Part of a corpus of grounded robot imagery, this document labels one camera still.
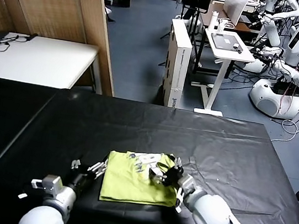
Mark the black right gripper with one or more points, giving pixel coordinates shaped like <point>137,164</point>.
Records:
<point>173,178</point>

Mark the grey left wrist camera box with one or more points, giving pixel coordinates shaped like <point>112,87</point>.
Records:
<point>50,183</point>

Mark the tall white cardboard box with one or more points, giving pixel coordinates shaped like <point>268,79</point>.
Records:
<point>178,66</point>

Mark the white table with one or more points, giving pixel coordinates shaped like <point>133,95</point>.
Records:
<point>34,59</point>

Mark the small white cup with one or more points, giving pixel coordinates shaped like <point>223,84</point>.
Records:
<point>220,27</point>

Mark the lime green t-shirt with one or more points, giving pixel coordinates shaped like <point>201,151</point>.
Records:
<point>122,183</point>

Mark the black power strip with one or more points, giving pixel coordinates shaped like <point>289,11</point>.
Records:
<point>32,37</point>

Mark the wooden partition screen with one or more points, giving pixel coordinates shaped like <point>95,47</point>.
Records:
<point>56,1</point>

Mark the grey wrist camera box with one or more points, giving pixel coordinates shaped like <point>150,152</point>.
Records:
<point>50,183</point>
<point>188,184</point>

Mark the tall white bottle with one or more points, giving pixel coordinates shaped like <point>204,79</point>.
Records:
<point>212,22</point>

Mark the black tripod stand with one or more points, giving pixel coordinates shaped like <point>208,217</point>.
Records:
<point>168,33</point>

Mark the small black device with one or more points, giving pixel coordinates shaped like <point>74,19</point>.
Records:
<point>237,48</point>

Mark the white rounded robot base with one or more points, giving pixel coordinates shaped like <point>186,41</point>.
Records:
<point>253,66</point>

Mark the grey laptop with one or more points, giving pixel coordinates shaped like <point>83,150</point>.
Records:
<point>223,43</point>

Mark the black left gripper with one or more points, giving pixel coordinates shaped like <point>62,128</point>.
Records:
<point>80,180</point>

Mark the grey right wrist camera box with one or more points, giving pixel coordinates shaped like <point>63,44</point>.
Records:
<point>188,184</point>

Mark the white curved panel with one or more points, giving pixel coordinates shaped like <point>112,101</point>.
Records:
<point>235,7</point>

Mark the white height-adjustable desk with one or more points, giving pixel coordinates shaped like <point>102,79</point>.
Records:
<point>229,55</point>

